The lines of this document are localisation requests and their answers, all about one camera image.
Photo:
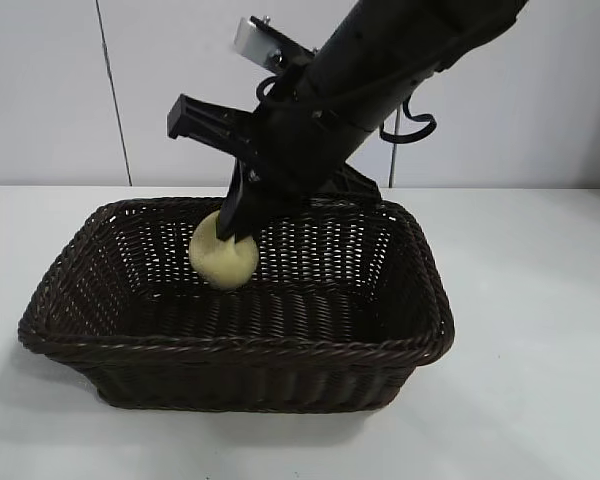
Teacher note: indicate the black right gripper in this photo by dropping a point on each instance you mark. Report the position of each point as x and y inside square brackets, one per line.
[300, 150]

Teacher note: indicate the dark brown wicker basket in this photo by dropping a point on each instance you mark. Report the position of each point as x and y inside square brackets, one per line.
[230, 360]

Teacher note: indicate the pale yellow egg yolk pastry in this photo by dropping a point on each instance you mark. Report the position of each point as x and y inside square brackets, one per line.
[215, 270]

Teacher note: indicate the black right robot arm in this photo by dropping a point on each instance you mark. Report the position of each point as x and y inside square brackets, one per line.
[405, 40]

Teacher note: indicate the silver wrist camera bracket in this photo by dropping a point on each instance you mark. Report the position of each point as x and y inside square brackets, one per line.
[252, 37]

